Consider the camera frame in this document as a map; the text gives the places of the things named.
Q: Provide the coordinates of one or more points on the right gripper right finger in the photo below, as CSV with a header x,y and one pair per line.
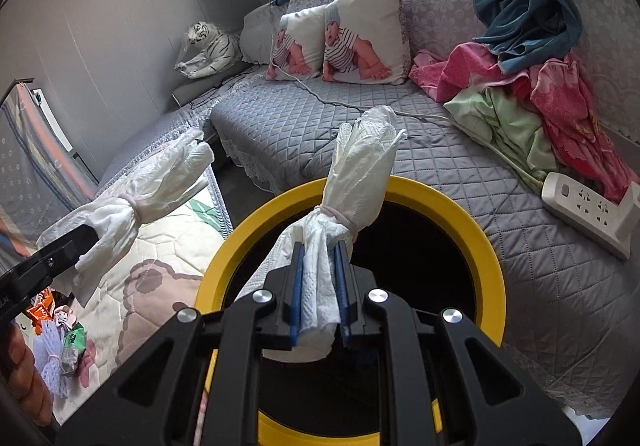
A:
x,y
441,380

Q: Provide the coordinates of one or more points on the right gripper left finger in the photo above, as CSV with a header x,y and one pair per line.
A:
x,y
196,379

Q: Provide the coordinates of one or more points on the orange snack wrapper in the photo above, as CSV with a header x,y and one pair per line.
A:
x,y
41,309

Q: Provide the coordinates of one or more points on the lavender foam net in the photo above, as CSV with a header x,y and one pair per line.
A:
x,y
48,349

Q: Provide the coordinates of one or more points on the green snack wrapper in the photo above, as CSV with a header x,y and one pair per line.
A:
x,y
74,346

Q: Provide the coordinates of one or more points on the white glove bundle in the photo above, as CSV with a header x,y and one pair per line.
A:
x,y
352,199
151,190

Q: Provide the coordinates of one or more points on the yellow rimmed trash bin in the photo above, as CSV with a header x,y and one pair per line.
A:
x,y
422,247

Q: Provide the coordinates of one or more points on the left hand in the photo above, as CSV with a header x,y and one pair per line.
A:
x,y
24,380

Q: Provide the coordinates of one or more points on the cartoon patterned quilt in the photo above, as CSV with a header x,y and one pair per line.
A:
x,y
160,275

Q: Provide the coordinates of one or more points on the striped sheet covered cabinet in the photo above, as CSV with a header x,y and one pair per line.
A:
x,y
40,180

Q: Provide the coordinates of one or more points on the grey quilted sofa cover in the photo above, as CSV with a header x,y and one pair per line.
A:
x,y
573,307

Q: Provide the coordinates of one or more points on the white power strip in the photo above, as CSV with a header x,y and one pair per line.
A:
x,y
585,210

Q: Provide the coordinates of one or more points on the white charger plug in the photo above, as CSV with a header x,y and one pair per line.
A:
x,y
628,213

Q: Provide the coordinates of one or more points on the grey bolster pillow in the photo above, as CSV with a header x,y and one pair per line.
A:
x,y
192,90

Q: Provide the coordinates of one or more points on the pink and green blanket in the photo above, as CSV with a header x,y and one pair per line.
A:
x,y
539,120

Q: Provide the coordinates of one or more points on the white tiger plush toy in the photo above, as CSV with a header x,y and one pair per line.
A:
x,y
207,50

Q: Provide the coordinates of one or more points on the left baby print pillow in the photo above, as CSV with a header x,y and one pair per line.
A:
x,y
298,45

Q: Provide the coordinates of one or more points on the baby print pillow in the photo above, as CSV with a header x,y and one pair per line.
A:
x,y
365,42
298,45

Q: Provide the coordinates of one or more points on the right baby print pillow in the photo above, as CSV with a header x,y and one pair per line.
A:
x,y
365,42

